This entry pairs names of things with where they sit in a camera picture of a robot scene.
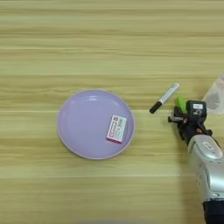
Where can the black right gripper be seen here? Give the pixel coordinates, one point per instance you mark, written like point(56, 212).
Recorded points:
point(194, 128)

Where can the silver marker black cap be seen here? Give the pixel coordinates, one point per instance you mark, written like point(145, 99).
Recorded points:
point(166, 96)

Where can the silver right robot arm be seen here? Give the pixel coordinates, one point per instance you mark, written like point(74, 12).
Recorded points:
point(208, 169)

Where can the green rectangular block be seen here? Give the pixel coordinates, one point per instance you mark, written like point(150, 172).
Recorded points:
point(180, 103)

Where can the round purple plate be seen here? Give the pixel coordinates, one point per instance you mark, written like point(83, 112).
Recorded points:
point(84, 125)

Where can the clear bottle red cap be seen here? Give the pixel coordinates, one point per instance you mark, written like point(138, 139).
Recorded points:
point(215, 97)

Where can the small red white card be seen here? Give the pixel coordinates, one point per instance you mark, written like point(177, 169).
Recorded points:
point(116, 129)

